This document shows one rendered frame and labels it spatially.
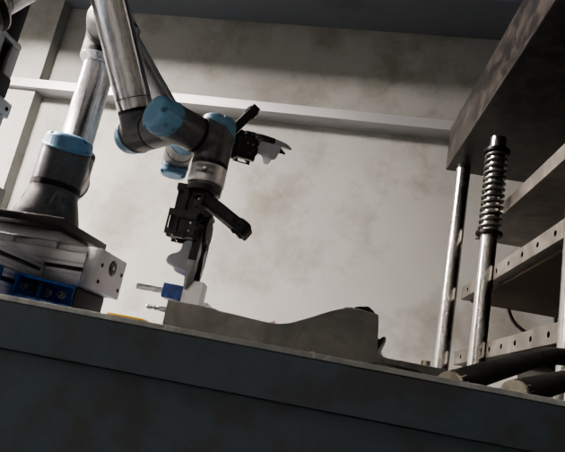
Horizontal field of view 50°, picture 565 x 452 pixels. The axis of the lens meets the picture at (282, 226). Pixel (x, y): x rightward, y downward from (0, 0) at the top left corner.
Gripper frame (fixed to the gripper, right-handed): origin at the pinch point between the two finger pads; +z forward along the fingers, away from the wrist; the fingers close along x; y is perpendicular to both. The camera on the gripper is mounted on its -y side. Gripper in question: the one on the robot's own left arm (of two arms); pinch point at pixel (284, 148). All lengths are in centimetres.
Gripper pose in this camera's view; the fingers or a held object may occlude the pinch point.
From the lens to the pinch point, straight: 179.6
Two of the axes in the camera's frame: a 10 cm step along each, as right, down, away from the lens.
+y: -2.3, 9.6, -1.3
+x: 2.6, -0.7, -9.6
